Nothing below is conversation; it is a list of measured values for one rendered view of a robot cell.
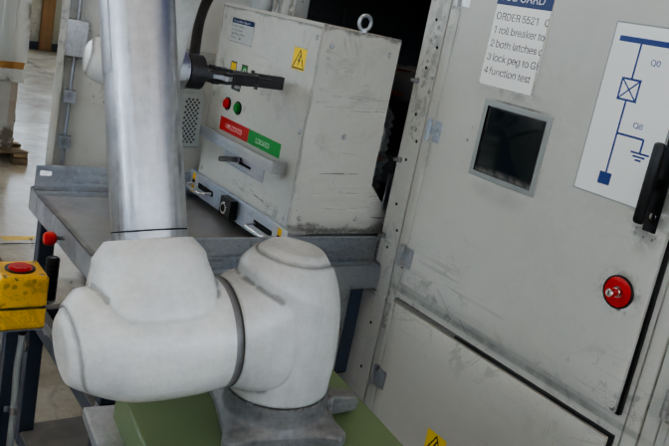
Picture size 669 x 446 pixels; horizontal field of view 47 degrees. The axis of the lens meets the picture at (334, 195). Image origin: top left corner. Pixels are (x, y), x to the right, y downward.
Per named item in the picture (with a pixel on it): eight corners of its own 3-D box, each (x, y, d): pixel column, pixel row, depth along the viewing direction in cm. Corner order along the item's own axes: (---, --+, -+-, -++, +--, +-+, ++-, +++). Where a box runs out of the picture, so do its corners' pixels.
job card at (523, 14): (530, 98, 151) (557, -12, 147) (476, 84, 163) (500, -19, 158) (532, 98, 152) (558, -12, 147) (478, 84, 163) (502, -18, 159)
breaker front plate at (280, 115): (281, 233, 179) (319, 26, 169) (194, 176, 217) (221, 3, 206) (286, 233, 180) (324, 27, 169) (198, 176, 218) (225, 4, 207)
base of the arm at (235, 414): (372, 445, 114) (378, 411, 112) (222, 454, 107) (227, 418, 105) (335, 380, 130) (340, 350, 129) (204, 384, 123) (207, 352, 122)
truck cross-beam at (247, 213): (283, 256, 178) (288, 231, 177) (187, 188, 220) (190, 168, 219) (301, 256, 181) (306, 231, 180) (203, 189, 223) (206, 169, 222)
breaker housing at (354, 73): (286, 234, 179) (325, 24, 169) (196, 175, 218) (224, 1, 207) (445, 233, 209) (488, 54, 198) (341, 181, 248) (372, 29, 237)
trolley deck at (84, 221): (108, 305, 152) (111, 276, 151) (28, 208, 200) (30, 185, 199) (375, 288, 192) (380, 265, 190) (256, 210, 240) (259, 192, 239)
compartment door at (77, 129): (44, 164, 225) (74, -102, 209) (255, 188, 247) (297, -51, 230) (44, 170, 219) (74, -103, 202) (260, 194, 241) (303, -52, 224)
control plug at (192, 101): (173, 146, 205) (183, 81, 201) (166, 142, 208) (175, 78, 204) (200, 148, 209) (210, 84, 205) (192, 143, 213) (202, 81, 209)
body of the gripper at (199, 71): (175, 84, 172) (214, 89, 177) (188, 91, 165) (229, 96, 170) (180, 50, 170) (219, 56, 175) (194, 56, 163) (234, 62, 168)
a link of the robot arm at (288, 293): (350, 399, 114) (373, 261, 108) (237, 422, 104) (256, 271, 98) (298, 348, 127) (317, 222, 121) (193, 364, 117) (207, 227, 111)
